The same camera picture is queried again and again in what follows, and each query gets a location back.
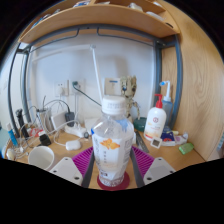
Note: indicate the black electric shaver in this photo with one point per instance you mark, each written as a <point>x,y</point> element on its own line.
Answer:
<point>21,121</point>

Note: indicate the white power adapter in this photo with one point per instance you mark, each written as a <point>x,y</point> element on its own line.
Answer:
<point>58,120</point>

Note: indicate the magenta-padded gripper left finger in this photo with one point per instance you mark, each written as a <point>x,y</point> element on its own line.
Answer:
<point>66,170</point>

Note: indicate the wooden wall shelf unit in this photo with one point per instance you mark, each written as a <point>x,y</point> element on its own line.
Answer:
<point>100,20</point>

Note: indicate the white pump bottle red pump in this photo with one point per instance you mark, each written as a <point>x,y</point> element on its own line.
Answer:
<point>154,123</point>

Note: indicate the cream ceramic mug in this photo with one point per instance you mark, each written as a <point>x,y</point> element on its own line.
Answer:
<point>40,158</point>

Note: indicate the small black box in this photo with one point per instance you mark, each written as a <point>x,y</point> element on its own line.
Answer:
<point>45,140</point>

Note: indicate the metal ruler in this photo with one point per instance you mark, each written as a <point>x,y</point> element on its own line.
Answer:
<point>142,142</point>

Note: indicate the white thin desk lamp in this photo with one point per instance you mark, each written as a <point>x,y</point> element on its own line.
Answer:
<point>96,73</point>

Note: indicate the clear plastic water bottle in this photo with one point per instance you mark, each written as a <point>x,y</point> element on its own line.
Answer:
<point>111,146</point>

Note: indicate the small green packet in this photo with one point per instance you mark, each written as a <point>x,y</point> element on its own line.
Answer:
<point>186,148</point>

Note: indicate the flat round red coaster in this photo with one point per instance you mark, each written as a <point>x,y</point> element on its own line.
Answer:
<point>126,183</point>

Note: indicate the blue canister with white cap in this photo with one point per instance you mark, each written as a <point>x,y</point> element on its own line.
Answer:
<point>11,136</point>

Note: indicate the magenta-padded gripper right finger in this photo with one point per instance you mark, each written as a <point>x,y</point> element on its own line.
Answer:
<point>160,170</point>

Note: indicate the black plug-in charger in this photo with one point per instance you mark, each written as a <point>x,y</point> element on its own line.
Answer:
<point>69,118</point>

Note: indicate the brown tree creature figure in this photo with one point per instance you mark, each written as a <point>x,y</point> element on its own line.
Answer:
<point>128,91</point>

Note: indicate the clear spray bottle white nozzle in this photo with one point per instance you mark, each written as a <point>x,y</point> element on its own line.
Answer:
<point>167,106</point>

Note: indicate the white wall socket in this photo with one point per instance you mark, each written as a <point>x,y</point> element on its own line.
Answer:
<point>80,85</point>
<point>61,88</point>

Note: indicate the white earbud case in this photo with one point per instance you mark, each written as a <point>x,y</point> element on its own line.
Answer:
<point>73,145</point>

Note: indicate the grey metal desk frame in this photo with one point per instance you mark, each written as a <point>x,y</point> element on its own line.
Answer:
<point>178,83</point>

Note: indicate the stainless steel tumbler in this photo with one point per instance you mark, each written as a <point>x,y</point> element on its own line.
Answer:
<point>43,120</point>

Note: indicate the white box with blue label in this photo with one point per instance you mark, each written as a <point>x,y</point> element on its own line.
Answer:
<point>112,86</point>

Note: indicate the small white desk thermometer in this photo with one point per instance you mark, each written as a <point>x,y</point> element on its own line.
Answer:
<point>156,143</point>

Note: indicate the white power strip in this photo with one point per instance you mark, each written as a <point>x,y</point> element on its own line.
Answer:
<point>76,130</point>

